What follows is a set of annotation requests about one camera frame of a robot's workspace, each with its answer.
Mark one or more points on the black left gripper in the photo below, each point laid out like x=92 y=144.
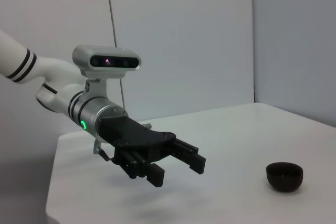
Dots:
x=131 y=134

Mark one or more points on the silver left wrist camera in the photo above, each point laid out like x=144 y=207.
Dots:
x=115 y=61

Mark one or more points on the white and silver left arm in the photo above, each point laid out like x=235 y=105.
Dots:
x=52 y=66

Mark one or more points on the small black teacup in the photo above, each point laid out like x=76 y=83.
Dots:
x=284 y=179

